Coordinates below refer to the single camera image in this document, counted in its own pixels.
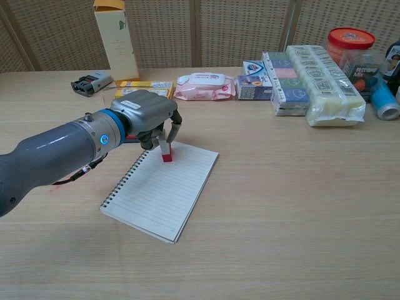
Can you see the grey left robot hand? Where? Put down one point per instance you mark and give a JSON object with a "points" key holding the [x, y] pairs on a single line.
{"points": [[143, 109]]}

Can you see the red white stamp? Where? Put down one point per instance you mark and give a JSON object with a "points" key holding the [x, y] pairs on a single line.
{"points": [[167, 156]]}

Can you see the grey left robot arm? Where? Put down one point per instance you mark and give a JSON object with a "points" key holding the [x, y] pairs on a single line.
{"points": [[56, 150]]}

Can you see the grey date stamper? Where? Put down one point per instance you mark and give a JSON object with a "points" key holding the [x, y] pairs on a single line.
{"points": [[90, 82]]}

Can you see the white spiral notebook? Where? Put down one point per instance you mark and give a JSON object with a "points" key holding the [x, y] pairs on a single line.
{"points": [[162, 193]]}

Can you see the yellow flat box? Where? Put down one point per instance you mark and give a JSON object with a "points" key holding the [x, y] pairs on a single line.
{"points": [[143, 86]]}

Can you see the pink wet wipes pack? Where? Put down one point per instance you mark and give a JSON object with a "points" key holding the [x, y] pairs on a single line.
{"points": [[204, 86]]}

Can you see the tall cream orange box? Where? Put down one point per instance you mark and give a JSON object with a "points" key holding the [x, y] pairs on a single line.
{"points": [[117, 47]]}

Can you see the woven folding screen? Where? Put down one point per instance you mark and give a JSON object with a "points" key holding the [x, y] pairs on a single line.
{"points": [[218, 31]]}

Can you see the small purple box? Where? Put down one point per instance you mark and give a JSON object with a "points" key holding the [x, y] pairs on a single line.
{"points": [[253, 88]]}

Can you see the blue white soap box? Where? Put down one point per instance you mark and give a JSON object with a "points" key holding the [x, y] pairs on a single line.
{"points": [[254, 68]]}

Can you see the multicolour tissue pack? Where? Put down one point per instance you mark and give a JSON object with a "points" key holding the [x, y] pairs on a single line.
{"points": [[287, 87]]}

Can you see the clear pack of cream blocks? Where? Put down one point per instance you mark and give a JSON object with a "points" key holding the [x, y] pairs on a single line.
{"points": [[328, 90]]}

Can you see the clear jar orange lid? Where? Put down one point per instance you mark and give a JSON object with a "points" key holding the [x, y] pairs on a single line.
{"points": [[351, 39]]}

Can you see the blue tube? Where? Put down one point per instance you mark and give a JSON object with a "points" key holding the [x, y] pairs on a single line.
{"points": [[386, 101]]}

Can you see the black bottle with label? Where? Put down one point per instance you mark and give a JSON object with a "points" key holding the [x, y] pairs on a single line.
{"points": [[394, 59]]}

